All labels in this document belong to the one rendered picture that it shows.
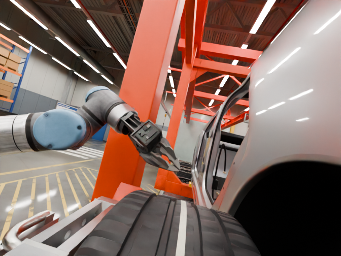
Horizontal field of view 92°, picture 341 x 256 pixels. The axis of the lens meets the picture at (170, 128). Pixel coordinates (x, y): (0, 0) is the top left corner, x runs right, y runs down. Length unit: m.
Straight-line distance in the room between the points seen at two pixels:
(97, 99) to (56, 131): 0.19
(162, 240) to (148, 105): 0.56
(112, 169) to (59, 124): 0.39
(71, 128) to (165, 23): 0.64
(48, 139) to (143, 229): 0.27
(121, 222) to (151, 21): 0.81
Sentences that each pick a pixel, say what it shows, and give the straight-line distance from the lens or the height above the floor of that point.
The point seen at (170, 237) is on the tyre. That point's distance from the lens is 0.26.
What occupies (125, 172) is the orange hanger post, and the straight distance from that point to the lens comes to 0.74.
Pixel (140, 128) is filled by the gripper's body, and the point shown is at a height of 1.31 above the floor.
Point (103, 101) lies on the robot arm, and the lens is 0.55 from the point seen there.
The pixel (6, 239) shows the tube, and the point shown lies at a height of 1.01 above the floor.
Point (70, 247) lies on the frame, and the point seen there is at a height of 1.12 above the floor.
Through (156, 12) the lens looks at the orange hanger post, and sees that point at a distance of 0.92.
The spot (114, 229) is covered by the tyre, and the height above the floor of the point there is 1.17.
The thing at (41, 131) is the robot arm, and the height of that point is 1.25.
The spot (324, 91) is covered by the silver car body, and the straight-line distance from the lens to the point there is 0.34.
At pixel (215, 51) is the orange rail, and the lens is 3.73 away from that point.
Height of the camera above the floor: 1.29
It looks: 5 degrees up
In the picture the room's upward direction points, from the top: 13 degrees clockwise
